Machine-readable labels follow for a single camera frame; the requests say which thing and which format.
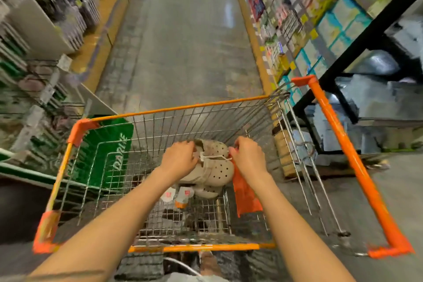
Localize orange metal shopping cart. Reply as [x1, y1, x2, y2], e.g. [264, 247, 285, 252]
[32, 75, 414, 259]

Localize thin white cable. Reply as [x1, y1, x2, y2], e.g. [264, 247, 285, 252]
[163, 257, 203, 276]

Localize person's right forearm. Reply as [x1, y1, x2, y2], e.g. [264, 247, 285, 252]
[249, 171, 356, 282]

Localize rows of colourful small packets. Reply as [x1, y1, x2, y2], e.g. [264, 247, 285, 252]
[234, 0, 410, 107]

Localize person's right hand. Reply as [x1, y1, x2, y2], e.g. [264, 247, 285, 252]
[228, 136, 269, 184]

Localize person's grey printed shirt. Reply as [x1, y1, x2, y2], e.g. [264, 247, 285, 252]
[162, 271, 229, 282]

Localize person's left forearm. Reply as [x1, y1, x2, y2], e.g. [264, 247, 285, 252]
[30, 166, 181, 282]

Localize flat white garment packets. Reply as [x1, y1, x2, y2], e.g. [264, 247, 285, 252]
[304, 17, 423, 157]

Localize rows of blue toothbrush packets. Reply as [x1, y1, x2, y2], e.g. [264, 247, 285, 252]
[13, 0, 126, 52]

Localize person's left hand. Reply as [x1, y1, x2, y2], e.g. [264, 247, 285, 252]
[160, 141, 200, 181]

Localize white green toothbrush stand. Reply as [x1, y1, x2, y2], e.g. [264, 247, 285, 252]
[0, 0, 134, 190]

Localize long shelf with yellow base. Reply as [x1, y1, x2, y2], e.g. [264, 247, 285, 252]
[66, 0, 146, 94]

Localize hanging green toothbrush packs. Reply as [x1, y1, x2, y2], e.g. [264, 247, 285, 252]
[0, 0, 87, 167]

